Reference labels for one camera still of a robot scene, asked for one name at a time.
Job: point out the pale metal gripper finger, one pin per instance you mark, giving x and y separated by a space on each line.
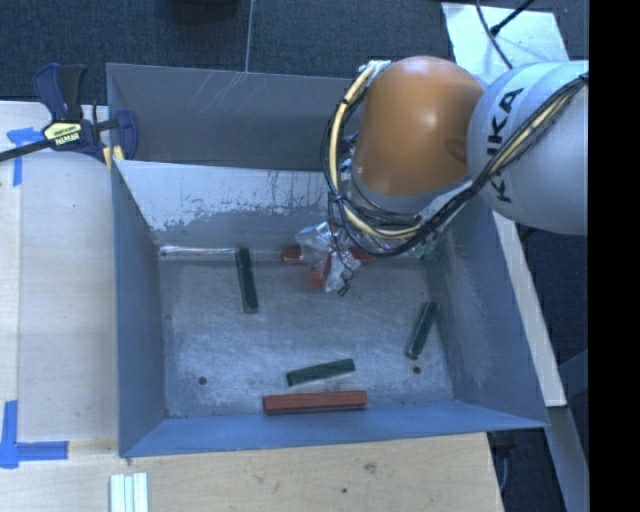
352 261
336 280

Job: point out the red-brown flat block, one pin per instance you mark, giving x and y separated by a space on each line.
291 256
315 402
318 276

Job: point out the grey metal bin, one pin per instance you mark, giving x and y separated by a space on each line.
310 330

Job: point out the dark green flat block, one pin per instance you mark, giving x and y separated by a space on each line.
422 330
247 280
320 372

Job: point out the pale wood board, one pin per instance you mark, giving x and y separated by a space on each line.
65 300

